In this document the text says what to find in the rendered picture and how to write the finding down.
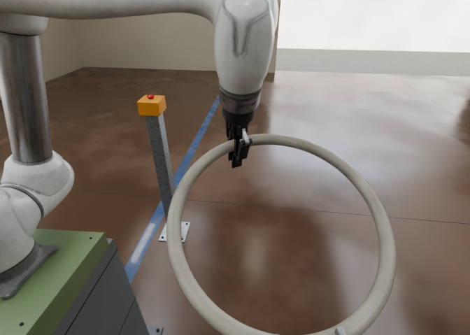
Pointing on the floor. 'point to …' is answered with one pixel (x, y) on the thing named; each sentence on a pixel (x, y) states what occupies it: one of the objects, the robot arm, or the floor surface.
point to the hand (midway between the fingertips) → (235, 155)
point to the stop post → (160, 154)
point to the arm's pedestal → (106, 303)
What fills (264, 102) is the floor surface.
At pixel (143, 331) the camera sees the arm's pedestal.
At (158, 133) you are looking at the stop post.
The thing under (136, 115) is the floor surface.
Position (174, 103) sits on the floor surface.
